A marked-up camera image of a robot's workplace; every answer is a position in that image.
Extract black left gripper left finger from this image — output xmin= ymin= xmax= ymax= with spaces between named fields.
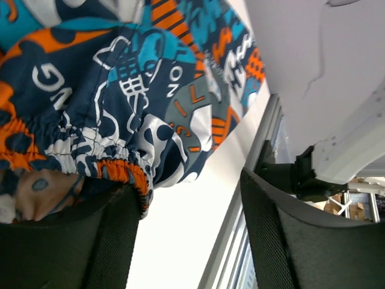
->
xmin=1 ymin=187 xmax=140 ymax=289

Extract aluminium mounting rail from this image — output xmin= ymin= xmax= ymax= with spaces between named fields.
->
xmin=197 ymin=94 xmax=282 ymax=289

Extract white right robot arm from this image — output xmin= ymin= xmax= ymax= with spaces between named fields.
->
xmin=254 ymin=84 xmax=384 ymax=202

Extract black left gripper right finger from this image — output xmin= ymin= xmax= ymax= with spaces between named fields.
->
xmin=240 ymin=169 xmax=384 ymax=289

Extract colourful patterned shorts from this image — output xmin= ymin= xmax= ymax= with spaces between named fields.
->
xmin=1 ymin=1 xmax=265 ymax=224

